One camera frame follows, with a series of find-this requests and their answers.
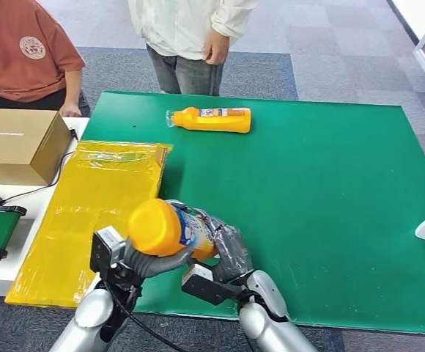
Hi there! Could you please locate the brown cardboard box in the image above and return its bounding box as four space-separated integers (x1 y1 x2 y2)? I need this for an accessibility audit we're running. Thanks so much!
0 109 73 187

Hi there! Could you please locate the white side table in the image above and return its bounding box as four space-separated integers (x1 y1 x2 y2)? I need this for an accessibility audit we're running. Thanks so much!
0 114 90 298

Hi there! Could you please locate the yellow plastic bag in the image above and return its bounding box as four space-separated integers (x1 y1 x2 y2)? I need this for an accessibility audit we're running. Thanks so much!
5 139 174 309

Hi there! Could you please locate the cardboard sheet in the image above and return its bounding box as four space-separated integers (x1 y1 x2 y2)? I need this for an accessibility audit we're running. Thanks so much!
155 145 169 197

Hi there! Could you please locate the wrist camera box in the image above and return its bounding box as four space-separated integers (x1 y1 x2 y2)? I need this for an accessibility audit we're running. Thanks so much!
89 225 126 279
181 263 244 307

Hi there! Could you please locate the orange bottle with clear cap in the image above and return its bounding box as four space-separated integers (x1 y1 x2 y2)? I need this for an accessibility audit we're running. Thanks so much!
165 106 252 134

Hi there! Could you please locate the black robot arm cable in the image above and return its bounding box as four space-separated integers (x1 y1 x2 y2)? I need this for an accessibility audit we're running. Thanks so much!
103 280 188 352

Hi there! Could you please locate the person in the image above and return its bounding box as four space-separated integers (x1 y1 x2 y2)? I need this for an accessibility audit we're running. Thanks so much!
0 0 91 119
128 0 260 97

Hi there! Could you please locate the orange bottle with blue label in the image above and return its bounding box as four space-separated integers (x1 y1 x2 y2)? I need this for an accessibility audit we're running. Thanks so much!
128 198 219 261

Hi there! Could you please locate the person's left hand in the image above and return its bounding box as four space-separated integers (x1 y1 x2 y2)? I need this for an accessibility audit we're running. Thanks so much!
202 29 231 67
59 100 84 119

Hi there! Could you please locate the thin black cable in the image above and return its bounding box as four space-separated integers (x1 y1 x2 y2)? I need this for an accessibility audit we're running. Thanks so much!
0 128 80 205

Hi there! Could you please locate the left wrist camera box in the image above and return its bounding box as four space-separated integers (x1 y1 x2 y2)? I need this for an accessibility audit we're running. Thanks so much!
89 225 126 279

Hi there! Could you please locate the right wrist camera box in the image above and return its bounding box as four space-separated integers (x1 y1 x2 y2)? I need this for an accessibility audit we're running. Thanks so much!
181 263 244 307

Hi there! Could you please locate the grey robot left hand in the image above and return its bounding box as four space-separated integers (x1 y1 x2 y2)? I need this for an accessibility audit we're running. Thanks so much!
125 237 196 281

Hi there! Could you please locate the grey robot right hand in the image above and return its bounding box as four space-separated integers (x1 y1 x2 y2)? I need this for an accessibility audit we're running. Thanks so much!
168 199 254 285

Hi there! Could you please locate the green table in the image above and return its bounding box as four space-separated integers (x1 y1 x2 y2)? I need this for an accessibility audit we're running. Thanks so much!
82 91 425 336

